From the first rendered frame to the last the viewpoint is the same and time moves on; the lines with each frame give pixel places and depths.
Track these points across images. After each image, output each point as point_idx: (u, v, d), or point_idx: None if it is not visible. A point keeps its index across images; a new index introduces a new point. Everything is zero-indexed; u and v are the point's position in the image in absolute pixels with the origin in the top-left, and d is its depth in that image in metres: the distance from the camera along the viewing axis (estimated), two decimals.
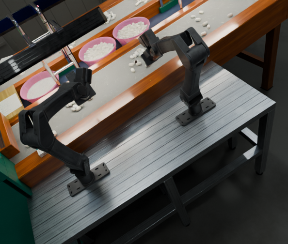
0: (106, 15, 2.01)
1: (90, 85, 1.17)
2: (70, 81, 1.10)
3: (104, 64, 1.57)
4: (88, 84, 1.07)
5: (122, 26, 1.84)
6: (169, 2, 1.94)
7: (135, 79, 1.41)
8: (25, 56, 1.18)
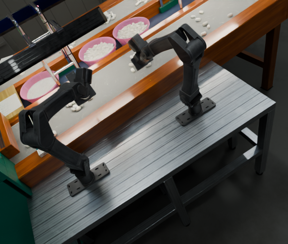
0: (106, 15, 2.01)
1: (90, 85, 1.17)
2: (70, 81, 1.11)
3: (104, 64, 1.57)
4: (88, 84, 1.07)
5: (122, 26, 1.84)
6: (169, 2, 1.94)
7: (135, 79, 1.41)
8: (25, 56, 1.18)
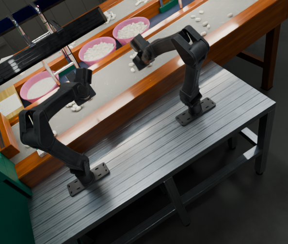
0: (106, 15, 2.01)
1: (90, 86, 1.18)
2: (70, 81, 1.11)
3: (104, 64, 1.57)
4: (88, 84, 1.07)
5: (122, 26, 1.84)
6: (169, 2, 1.94)
7: (135, 79, 1.41)
8: (25, 56, 1.18)
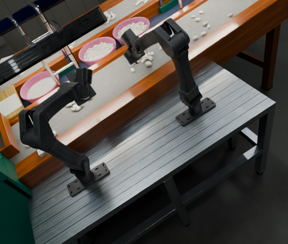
0: (106, 15, 2.01)
1: (90, 85, 1.18)
2: (70, 81, 1.11)
3: (104, 64, 1.57)
4: (88, 84, 1.07)
5: (122, 26, 1.84)
6: (169, 2, 1.94)
7: (135, 79, 1.41)
8: (25, 56, 1.18)
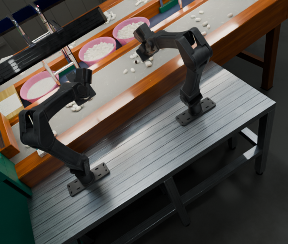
0: (106, 15, 2.01)
1: (90, 86, 1.18)
2: (70, 81, 1.11)
3: (104, 64, 1.57)
4: (88, 84, 1.07)
5: (122, 26, 1.84)
6: (169, 2, 1.94)
7: (135, 79, 1.41)
8: (25, 56, 1.18)
